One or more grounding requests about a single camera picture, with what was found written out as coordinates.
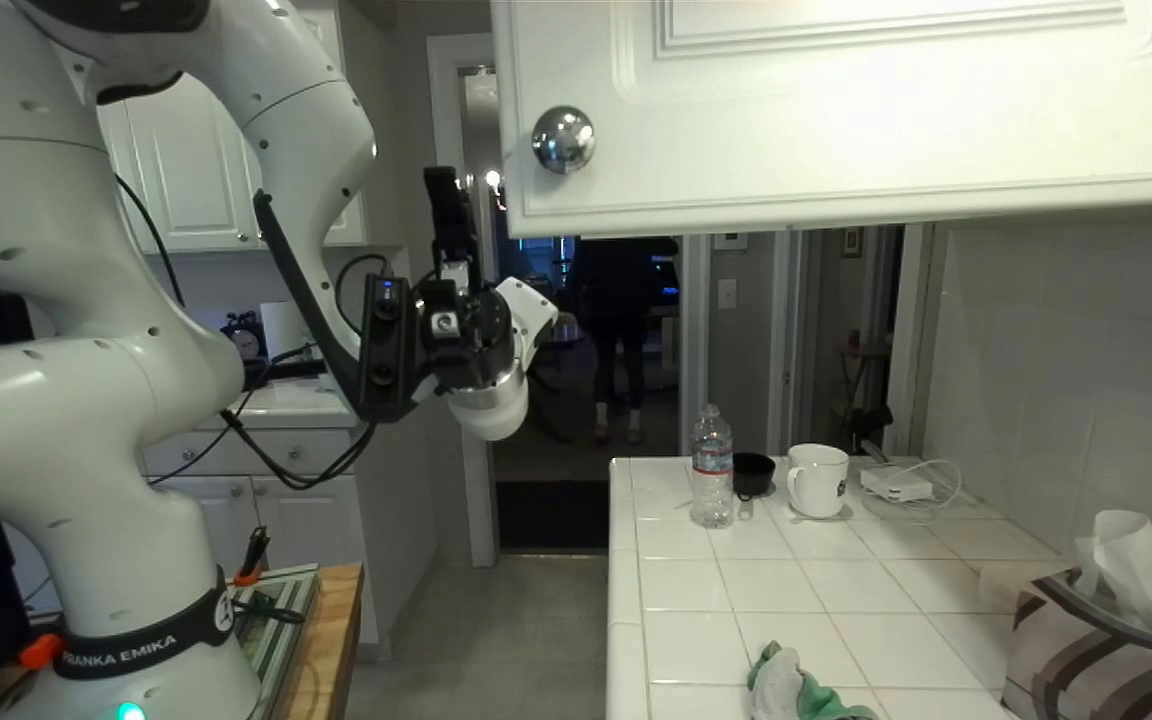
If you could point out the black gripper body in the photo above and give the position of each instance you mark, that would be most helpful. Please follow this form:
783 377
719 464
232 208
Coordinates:
469 342

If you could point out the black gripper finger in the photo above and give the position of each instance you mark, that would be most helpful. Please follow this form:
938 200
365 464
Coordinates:
446 223

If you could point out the chrome round door knob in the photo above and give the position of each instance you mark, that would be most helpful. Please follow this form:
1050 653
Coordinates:
561 138

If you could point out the white cabinet door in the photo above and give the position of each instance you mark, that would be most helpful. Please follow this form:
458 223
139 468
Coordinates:
871 122

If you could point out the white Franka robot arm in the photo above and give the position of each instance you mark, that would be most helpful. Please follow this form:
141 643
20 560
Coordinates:
71 400

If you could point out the small blue object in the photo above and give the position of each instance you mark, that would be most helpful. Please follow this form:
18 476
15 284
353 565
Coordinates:
246 336

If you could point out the white base cabinets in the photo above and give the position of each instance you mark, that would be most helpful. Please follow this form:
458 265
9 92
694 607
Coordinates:
337 532

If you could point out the clear plastic water bottle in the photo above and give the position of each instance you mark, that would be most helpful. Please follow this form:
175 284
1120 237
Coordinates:
714 464

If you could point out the small black pan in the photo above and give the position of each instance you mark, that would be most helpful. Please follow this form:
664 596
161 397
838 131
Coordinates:
753 468

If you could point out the wooden table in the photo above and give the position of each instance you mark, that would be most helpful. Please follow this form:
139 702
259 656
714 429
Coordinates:
333 643

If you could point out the white ceramic mug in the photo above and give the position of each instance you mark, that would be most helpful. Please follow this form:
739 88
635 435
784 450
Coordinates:
818 483

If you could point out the green crumpled cloth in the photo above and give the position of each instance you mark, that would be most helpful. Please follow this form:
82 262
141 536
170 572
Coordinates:
796 694

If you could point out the small orange knob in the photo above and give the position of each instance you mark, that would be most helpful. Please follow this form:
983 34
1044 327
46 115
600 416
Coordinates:
39 648

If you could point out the striped tissue box cover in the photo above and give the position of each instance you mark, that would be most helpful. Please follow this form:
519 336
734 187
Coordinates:
1083 664

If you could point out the white tissue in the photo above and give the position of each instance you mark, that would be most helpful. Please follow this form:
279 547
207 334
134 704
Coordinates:
1136 565

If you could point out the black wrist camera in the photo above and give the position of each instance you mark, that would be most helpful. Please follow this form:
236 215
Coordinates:
386 334

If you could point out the white wall cabinets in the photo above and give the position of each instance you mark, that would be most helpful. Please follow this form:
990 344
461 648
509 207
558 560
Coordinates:
191 173

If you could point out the aluminium frame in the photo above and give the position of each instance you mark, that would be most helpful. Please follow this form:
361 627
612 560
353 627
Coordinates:
282 607

